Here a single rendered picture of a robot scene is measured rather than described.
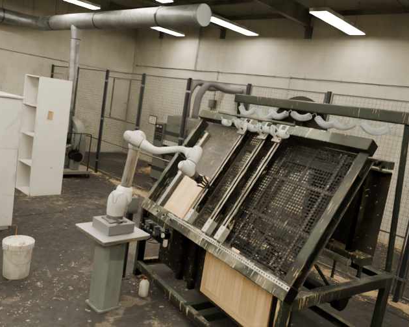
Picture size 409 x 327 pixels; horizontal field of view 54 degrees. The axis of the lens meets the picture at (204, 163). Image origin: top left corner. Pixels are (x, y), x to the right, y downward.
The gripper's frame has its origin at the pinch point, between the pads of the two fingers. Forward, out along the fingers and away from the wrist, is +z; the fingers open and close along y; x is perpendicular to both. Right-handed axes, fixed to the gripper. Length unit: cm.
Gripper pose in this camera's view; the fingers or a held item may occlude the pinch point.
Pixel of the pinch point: (209, 187)
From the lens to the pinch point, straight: 378.6
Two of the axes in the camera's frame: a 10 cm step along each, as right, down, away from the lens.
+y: 5.5, -8.1, 1.8
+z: 6.2, 5.4, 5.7
